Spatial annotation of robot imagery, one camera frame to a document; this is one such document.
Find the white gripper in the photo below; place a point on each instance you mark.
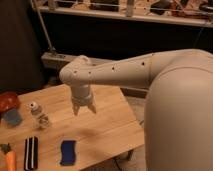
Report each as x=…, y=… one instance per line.
x=81, y=95

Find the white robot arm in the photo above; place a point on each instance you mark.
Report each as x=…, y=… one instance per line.
x=178, y=116

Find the blue grey ceramic cup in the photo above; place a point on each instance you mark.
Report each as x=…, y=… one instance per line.
x=12, y=117

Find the blue sponge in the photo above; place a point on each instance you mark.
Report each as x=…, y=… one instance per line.
x=68, y=154

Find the cluttered white shelf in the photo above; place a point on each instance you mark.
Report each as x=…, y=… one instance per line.
x=177, y=12

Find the black white striped block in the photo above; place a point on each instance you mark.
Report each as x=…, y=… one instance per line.
x=31, y=154

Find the orange carrot toy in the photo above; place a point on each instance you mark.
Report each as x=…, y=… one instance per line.
x=10, y=157

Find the red ceramic bowl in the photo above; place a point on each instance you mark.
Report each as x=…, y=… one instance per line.
x=8, y=100

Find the metal pole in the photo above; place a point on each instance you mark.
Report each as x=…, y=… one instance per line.
x=50, y=46

